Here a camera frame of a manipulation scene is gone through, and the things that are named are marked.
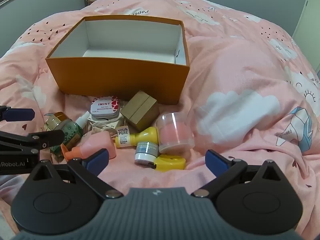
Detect orange cardboard box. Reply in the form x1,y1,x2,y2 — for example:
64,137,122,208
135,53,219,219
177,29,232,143
45,15,191,105

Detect pink bottle orange cap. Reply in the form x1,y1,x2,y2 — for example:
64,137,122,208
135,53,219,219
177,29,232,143
61,132,117,162

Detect small white carton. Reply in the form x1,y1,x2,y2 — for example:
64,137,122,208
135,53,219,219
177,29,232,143
89,112,129,130

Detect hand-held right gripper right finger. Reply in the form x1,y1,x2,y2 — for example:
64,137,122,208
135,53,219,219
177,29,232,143
191,149,290,198

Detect small grey cream jar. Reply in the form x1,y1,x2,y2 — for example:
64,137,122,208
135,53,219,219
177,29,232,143
134,141,160,166

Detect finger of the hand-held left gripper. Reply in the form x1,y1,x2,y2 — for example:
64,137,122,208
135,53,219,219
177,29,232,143
0,129,66,155
0,106,35,122

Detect small brown cardboard box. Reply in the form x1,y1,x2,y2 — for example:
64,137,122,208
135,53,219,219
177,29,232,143
121,90,160,132

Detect white cabinet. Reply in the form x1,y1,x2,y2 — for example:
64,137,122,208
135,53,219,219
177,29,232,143
291,0,320,73

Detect clear container pink sponge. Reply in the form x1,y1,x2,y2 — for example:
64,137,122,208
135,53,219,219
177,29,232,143
155,112,195,154

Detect yellow tape measure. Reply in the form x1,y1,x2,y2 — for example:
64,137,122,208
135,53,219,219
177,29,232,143
154,154,186,172

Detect red and white mint tin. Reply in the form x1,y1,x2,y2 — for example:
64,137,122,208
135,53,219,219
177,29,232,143
89,96,121,120

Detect pink printed blanket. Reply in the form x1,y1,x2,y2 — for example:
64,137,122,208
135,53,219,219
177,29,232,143
0,0,320,240

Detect yellow bottle white label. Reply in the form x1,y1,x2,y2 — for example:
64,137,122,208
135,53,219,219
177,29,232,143
115,126,160,148

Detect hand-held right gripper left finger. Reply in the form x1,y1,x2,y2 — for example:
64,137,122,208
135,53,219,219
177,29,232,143
25,148,123,199

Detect small white spray bottle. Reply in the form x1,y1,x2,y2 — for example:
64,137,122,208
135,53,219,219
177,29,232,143
75,111,91,134

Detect green glass jar gold lid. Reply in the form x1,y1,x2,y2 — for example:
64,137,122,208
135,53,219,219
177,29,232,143
44,112,83,155

